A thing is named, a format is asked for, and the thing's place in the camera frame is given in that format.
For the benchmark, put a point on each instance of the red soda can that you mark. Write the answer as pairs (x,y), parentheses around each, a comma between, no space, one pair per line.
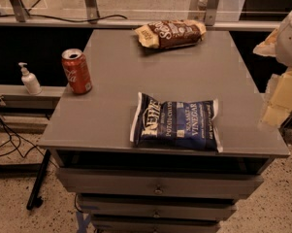
(76,70)

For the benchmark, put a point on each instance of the white pump bottle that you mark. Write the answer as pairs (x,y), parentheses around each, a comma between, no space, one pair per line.
(29,80)

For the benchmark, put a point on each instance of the grey drawer cabinet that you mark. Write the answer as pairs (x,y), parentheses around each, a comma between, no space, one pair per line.
(156,187)

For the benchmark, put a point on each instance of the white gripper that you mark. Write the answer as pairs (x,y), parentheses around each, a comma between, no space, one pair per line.
(289,39)

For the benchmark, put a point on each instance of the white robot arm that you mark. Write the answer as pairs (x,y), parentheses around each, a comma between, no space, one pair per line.
(278,95)

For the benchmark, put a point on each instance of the black metal floor bar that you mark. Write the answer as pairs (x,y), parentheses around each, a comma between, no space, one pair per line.
(34,200)

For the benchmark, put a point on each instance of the blue Kettle chip bag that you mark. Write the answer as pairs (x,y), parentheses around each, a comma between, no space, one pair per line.
(183,124)

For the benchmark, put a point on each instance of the brown chip bag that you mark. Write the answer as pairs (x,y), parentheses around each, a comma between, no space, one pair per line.
(166,34)

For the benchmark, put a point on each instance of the metal railing frame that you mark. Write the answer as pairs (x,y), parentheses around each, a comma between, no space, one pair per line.
(216,14)

